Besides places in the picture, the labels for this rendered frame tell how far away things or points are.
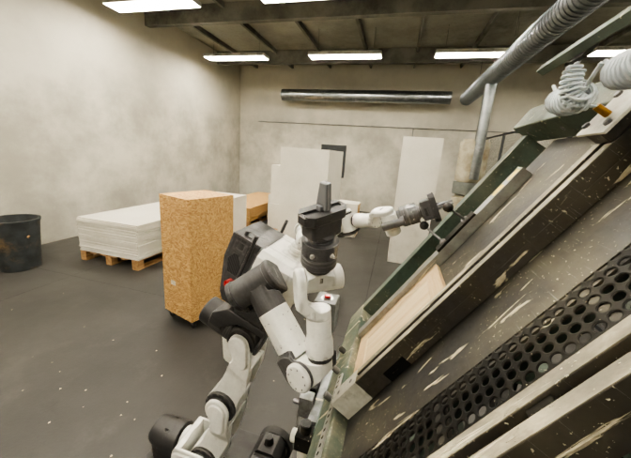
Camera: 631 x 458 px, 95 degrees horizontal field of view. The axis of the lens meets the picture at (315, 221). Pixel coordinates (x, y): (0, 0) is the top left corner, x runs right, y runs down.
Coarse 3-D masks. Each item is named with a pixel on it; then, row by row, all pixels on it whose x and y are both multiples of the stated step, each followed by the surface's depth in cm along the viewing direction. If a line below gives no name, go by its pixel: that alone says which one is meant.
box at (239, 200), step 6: (222, 192) 487; (234, 198) 446; (240, 198) 465; (246, 198) 483; (234, 204) 448; (240, 204) 467; (234, 210) 450; (240, 210) 470; (234, 216) 452; (240, 216) 472; (234, 222) 455; (240, 222) 475; (234, 228) 457; (240, 228) 478
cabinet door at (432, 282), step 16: (432, 272) 113; (416, 288) 116; (432, 288) 103; (400, 304) 119; (416, 304) 106; (384, 320) 123; (400, 320) 108; (368, 336) 126; (384, 336) 111; (368, 352) 114
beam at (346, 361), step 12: (360, 312) 156; (360, 324) 142; (348, 336) 141; (348, 348) 127; (348, 360) 116; (348, 372) 111; (324, 408) 102; (324, 420) 95; (336, 420) 90; (336, 432) 87; (312, 444) 90; (324, 444) 83; (336, 444) 84; (312, 456) 84; (324, 456) 79; (336, 456) 81
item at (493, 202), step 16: (528, 176) 102; (512, 192) 105; (480, 208) 110; (496, 208) 107; (480, 224) 110; (464, 240) 112; (432, 256) 120; (448, 256) 115; (416, 272) 123; (400, 288) 127; (384, 304) 131; (368, 320) 135
